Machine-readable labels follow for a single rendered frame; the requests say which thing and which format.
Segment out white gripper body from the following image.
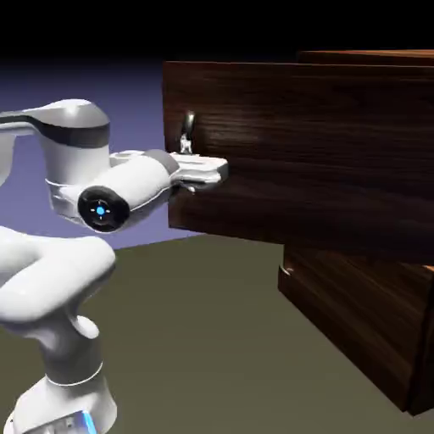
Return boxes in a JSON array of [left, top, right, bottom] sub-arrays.
[[168, 152, 230, 193]]

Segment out dark wood cabinet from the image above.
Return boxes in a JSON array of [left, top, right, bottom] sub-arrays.
[[277, 49, 434, 417]]

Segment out dark wood cabinet door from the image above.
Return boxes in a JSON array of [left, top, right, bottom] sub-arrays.
[[161, 60, 434, 265], [277, 246, 434, 413]]

